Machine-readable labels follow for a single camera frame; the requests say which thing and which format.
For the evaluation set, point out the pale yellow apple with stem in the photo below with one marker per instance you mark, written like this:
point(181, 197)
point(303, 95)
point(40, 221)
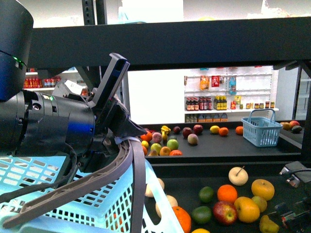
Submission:
point(238, 176)

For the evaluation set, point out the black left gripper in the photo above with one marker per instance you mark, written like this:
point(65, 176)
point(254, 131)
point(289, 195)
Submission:
point(94, 123)

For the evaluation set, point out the green lime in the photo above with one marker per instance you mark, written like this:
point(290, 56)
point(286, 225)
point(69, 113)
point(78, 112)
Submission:
point(206, 194)
point(201, 215)

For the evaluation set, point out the yellow lemon far shelf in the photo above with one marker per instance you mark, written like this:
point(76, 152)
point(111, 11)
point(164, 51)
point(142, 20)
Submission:
point(214, 129)

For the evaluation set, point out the yellow orange fruit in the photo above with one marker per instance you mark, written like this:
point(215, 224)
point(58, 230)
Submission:
point(247, 209)
point(263, 188)

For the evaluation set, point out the light blue basket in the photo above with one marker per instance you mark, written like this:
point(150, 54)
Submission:
point(105, 210)

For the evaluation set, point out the orange beside far lemon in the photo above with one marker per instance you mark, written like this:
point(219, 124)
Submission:
point(223, 131)

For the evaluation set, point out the brownish yellow pear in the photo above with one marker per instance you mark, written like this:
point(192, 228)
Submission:
point(260, 202)

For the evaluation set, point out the blue basket on far shelf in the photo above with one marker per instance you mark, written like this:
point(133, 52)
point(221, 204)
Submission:
point(261, 131)

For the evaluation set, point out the peach far shelf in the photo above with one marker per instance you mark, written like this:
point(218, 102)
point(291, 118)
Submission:
point(192, 139)

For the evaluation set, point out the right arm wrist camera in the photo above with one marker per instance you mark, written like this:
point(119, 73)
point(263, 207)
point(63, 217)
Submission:
point(296, 173)

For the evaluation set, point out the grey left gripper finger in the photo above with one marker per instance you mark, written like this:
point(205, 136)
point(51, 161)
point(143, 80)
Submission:
point(138, 190)

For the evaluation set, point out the green lime lower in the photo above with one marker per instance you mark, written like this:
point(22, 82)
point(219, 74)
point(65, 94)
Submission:
point(201, 215)

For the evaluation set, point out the orange near shelf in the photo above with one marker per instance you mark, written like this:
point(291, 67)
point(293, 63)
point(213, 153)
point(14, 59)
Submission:
point(227, 193)

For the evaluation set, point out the red apple shelf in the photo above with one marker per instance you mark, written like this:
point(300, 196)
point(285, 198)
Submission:
point(198, 129)
point(225, 213)

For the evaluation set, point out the back wall goods shelving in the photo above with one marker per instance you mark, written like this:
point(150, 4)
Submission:
point(228, 93)

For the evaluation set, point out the yellow orange fruit front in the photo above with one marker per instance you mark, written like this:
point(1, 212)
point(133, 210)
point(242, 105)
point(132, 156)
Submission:
point(247, 209)

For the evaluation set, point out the yellow lemon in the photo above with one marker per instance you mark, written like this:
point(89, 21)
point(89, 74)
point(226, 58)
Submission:
point(200, 230)

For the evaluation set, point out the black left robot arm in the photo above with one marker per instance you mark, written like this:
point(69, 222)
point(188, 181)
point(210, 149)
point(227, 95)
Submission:
point(58, 123)

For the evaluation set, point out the large orange by basket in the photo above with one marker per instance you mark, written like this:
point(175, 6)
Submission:
point(183, 218)

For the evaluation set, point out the green lime upper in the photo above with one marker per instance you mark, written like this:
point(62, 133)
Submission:
point(206, 194)

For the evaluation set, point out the green apple far shelf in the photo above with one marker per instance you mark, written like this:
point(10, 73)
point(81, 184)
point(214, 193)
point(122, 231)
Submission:
point(172, 144)

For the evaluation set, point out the large orange far shelf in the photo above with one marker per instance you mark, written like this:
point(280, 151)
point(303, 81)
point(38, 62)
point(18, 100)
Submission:
point(147, 137)

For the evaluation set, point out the left drinks shelving unit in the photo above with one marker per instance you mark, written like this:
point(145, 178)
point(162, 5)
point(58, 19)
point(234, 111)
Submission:
point(37, 82)

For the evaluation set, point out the red apple far shelf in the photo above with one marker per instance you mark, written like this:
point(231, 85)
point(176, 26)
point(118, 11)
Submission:
point(198, 129)

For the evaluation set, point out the red apple near shelf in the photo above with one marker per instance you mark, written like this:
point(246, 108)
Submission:
point(225, 213)

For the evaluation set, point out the yellow orange fruit back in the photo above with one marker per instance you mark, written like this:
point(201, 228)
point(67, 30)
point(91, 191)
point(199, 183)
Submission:
point(263, 188)

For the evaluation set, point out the black metal produce shelf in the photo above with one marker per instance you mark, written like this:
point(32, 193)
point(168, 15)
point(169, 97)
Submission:
point(190, 44)

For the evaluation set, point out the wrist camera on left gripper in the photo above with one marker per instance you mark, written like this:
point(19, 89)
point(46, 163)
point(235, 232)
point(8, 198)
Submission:
point(108, 86)

